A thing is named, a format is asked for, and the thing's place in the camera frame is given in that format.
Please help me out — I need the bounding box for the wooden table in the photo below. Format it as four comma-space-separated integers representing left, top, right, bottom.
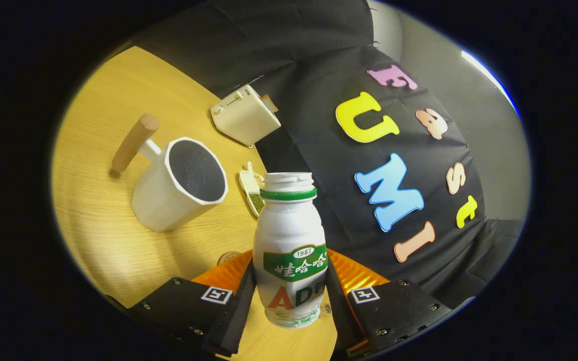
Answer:
51, 45, 337, 361

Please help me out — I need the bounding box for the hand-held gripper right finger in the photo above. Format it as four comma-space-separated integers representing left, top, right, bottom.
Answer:
324, 248, 454, 358

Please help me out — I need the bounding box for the white juice bottle green label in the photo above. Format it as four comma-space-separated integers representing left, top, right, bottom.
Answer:
252, 172, 329, 329

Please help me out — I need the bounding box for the white cup wooden handle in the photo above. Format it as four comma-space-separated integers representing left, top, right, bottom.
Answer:
111, 114, 229, 233

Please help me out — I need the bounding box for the white divided bean dish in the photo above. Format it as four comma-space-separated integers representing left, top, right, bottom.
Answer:
239, 161, 265, 219

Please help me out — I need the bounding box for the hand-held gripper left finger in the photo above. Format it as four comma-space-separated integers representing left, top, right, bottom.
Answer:
127, 249, 258, 358

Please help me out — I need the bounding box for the cream toaster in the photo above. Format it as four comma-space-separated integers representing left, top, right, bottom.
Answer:
210, 84, 281, 148

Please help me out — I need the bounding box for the black backdrop cloth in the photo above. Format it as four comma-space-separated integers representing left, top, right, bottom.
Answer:
133, 0, 525, 309

